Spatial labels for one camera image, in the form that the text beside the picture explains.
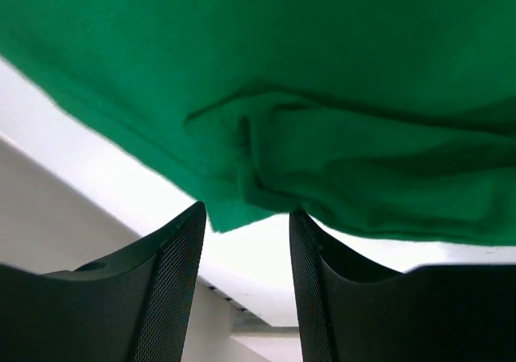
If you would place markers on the aluminium table edge rail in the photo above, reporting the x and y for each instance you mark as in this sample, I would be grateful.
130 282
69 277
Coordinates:
245 321

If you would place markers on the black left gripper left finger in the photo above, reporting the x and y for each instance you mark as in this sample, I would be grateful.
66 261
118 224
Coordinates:
132 305

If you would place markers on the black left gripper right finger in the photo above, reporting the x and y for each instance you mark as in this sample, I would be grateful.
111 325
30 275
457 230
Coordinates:
351 308

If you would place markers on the green t shirt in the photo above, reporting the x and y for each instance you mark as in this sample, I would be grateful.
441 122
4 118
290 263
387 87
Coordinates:
386 119

